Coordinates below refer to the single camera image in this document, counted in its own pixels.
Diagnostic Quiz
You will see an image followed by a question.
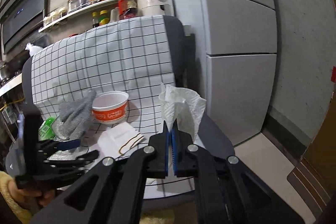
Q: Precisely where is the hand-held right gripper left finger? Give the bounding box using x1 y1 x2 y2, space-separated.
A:
30 120 170 224

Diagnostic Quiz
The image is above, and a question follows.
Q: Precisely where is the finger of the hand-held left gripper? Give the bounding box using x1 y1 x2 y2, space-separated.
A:
39 139 81 157
46 150 100 170

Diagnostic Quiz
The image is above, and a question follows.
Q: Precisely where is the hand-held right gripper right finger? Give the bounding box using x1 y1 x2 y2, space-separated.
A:
171 122 306 224

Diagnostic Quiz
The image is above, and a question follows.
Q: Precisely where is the orange and white paper bowl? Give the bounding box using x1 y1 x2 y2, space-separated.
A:
91 91 130 125

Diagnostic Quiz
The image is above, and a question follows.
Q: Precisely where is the white paper towel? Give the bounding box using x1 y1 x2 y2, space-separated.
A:
158 82 207 144

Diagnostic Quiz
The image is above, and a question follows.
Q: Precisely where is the person's left forearm yellow sleeve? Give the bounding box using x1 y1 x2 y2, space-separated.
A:
0 171 34 224

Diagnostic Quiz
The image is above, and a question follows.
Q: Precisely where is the person's left hand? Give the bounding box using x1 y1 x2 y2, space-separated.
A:
17 185 57 208

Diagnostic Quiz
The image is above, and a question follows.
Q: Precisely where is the green snack packet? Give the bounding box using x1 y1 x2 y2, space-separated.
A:
39 116 58 141

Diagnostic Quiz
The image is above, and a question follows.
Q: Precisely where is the grey fluffy cloth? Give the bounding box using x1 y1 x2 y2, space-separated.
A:
58 90 97 139

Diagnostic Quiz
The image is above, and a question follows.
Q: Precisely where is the white folded napkin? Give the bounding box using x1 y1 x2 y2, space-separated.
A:
97 123 146 157

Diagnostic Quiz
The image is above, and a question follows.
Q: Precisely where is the brown rubber band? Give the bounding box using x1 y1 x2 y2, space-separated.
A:
119 135 145 155

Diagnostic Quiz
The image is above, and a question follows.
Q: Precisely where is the metal cooking pot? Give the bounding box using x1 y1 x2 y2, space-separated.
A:
0 60 24 81

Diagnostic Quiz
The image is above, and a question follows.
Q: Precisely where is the white plastic bag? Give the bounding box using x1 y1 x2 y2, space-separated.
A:
25 43 44 58

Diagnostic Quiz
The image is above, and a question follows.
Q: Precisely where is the white black checkered cloth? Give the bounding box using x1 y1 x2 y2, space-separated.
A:
31 15 196 199

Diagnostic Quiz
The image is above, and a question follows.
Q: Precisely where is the black range hood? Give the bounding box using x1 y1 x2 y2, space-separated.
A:
0 0 50 55

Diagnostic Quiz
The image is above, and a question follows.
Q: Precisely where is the yellow-lidded jar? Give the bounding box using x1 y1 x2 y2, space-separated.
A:
99 10 109 26

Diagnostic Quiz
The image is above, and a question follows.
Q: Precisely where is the grey multi-door fridge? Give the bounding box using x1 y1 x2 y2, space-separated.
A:
163 0 279 147

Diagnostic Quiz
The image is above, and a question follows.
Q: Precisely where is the wooden door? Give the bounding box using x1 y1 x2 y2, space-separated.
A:
287 119 336 216

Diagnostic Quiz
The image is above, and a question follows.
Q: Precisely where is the large red-labelled oil bottle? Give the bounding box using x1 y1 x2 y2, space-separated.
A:
118 0 138 20

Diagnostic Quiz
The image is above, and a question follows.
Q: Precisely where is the white air fryer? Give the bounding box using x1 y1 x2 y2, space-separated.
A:
136 0 175 17

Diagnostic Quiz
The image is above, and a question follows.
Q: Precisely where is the white wall shelf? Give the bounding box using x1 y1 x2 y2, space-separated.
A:
39 0 126 33

